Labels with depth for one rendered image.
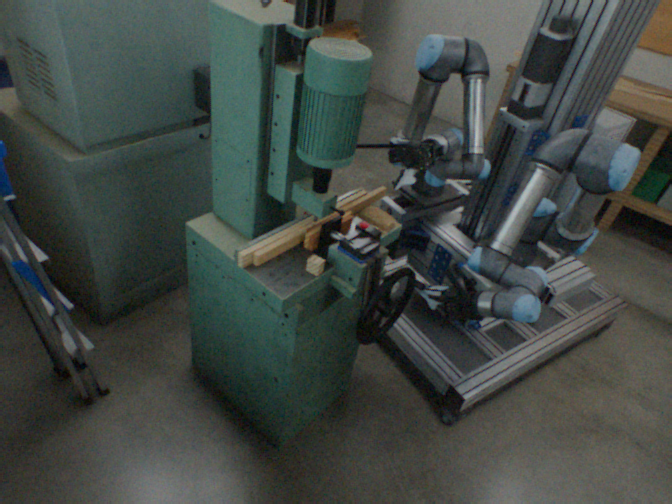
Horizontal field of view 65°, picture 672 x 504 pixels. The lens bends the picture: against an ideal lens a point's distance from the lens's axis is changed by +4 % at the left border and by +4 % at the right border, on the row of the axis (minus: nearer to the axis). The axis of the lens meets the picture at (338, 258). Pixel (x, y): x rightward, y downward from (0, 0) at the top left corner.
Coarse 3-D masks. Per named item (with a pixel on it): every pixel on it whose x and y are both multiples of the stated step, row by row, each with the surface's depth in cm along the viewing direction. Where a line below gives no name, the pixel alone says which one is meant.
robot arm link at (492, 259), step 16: (544, 144) 145; (560, 144) 141; (576, 144) 139; (544, 160) 143; (560, 160) 142; (528, 176) 147; (544, 176) 144; (528, 192) 145; (544, 192) 146; (512, 208) 147; (528, 208) 146; (512, 224) 147; (496, 240) 148; (512, 240) 148; (480, 256) 150; (496, 256) 148; (480, 272) 151; (496, 272) 148
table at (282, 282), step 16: (352, 224) 179; (400, 224) 183; (384, 240) 178; (288, 256) 160; (304, 256) 161; (320, 256) 163; (240, 272) 154; (256, 272) 152; (272, 272) 153; (288, 272) 154; (304, 272) 155; (384, 272) 168; (256, 288) 152; (272, 288) 148; (288, 288) 149; (304, 288) 151; (352, 288) 158; (272, 304) 149; (288, 304) 149
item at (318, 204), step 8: (296, 184) 162; (304, 184) 162; (296, 192) 163; (304, 192) 161; (312, 192) 160; (328, 192) 161; (296, 200) 165; (304, 200) 162; (312, 200) 160; (320, 200) 157; (328, 200) 158; (336, 200) 162; (304, 208) 164; (312, 208) 161; (320, 208) 159; (328, 208) 160; (320, 216) 160
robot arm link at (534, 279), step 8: (512, 264) 148; (512, 272) 146; (520, 272) 146; (528, 272) 147; (536, 272) 146; (544, 272) 147; (504, 280) 147; (512, 280) 146; (520, 280) 145; (528, 280) 144; (536, 280) 144; (544, 280) 146; (504, 288) 150; (528, 288) 142; (536, 288) 143; (544, 288) 146; (536, 296) 143
